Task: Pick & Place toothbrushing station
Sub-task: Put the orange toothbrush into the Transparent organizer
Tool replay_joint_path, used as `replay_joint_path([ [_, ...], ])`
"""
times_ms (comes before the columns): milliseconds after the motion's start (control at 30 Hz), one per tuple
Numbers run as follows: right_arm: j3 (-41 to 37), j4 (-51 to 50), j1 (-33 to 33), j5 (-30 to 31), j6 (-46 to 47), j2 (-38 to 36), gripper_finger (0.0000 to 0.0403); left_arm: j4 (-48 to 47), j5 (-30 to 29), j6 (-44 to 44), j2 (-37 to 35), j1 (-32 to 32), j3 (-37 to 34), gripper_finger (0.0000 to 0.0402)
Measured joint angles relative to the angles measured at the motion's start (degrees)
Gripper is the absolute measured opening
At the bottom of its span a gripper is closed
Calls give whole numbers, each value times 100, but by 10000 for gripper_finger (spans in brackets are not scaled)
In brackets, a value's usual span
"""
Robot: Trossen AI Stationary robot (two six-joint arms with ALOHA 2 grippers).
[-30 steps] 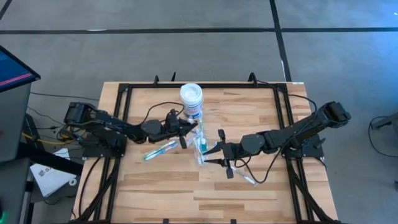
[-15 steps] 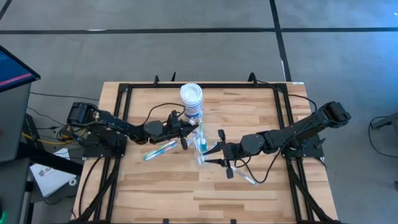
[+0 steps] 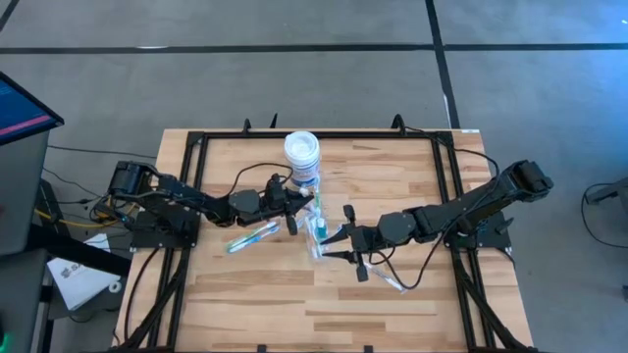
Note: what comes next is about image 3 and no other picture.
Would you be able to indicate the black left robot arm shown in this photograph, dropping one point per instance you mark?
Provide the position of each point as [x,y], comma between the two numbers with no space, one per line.
[172,196]

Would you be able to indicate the black stand bar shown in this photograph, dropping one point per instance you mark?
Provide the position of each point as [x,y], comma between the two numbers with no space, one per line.
[73,250]

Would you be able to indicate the toothbrush pile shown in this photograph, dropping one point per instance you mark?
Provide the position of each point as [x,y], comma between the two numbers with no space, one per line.
[267,229]

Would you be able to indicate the white paper sheet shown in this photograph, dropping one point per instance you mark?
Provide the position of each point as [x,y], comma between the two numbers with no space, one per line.
[78,284]

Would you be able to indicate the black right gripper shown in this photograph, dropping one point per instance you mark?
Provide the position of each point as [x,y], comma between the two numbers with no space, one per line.
[368,240]

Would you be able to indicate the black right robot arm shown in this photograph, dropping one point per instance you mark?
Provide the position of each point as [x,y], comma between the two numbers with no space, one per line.
[466,206]

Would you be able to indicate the tilted blue monitor screen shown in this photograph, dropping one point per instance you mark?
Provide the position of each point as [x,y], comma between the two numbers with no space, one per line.
[24,110]

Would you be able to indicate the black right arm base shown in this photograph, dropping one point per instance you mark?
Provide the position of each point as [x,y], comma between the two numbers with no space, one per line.
[490,235]

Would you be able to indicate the black aluminium table frame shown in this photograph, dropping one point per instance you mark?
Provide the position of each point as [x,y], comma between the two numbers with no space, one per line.
[319,134]

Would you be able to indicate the gray stand leg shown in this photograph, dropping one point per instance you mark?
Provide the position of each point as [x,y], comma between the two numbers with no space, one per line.
[611,191]

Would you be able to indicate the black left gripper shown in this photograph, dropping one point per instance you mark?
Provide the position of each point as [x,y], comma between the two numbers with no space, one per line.
[275,203]

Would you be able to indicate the white wipes canister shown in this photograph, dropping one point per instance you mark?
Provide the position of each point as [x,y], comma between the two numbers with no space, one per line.
[301,159]

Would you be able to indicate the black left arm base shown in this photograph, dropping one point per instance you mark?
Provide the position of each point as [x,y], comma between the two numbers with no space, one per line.
[147,240]

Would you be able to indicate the white tape roll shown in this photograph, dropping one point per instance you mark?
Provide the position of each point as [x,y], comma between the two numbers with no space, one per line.
[111,284]

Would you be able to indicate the gray cabinet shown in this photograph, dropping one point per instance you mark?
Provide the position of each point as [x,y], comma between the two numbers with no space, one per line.
[19,191]

